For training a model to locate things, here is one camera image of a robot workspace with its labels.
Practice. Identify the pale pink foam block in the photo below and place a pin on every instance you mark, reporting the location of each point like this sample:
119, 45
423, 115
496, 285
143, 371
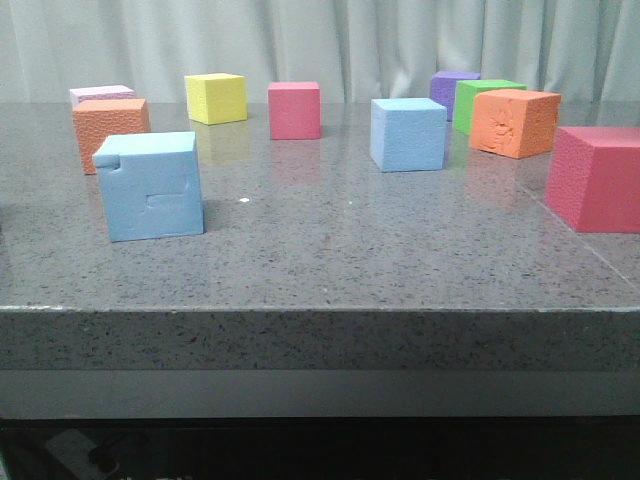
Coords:
100, 93

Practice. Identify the dented light blue foam block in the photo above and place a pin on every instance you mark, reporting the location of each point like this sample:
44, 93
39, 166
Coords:
150, 185

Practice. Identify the small red foam block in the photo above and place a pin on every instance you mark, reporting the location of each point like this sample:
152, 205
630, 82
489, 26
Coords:
294, 110

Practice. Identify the orange foam block left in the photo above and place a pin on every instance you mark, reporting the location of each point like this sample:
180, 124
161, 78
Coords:
95, 120

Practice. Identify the green foam block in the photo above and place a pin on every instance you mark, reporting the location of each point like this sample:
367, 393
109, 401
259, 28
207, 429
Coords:
465, 92

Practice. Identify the pale green curtain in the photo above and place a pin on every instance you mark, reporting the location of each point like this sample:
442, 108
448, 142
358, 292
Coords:
355, 50

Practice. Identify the dented orange foam block right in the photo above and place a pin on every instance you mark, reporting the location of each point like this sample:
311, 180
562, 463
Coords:
514, 123

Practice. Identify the yellow foam block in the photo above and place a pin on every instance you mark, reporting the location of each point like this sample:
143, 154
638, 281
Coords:
216, 98

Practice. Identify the large red foam block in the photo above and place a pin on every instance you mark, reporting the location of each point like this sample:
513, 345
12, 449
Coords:
593, 179

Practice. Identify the purple foam block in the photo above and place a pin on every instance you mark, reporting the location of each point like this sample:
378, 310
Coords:
443, 87

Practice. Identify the smooth light blue foam block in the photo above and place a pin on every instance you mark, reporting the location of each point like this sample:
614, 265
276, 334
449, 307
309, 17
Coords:
407, 134

